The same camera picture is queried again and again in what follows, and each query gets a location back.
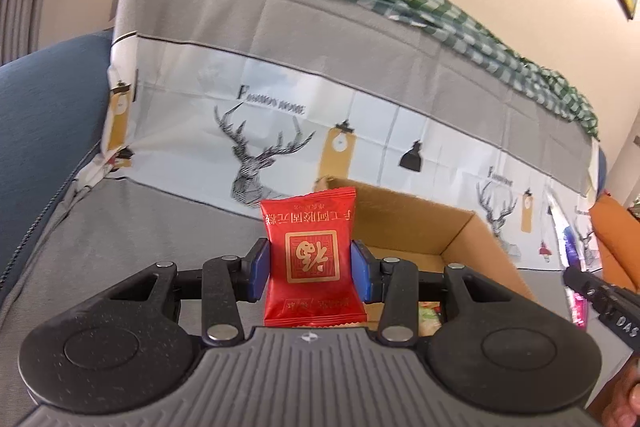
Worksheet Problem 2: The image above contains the brown cardboard box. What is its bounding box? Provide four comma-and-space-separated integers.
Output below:
314, 176, 542, 339

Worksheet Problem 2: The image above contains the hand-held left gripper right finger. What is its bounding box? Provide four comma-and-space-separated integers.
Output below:
351, 239, 538, 348

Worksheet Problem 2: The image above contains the grey deer-print cloth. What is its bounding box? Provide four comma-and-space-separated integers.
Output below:
0, 0, 621, 413

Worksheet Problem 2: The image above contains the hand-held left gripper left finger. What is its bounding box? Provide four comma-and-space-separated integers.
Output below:
75, 238, 271, 344

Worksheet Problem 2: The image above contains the red square snack packet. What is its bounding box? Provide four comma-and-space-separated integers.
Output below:
260, 187, 369, 328

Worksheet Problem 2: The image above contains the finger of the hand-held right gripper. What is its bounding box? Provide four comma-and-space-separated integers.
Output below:
562, 267, 606, 310

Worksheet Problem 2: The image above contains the person's right hand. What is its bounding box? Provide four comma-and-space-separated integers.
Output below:
602, 349, 640, 427

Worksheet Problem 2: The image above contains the orange cushion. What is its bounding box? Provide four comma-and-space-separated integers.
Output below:
589, 194, 640, 293

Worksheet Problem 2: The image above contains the purple snack packet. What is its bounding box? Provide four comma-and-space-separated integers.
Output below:
546, 188, 592, 332

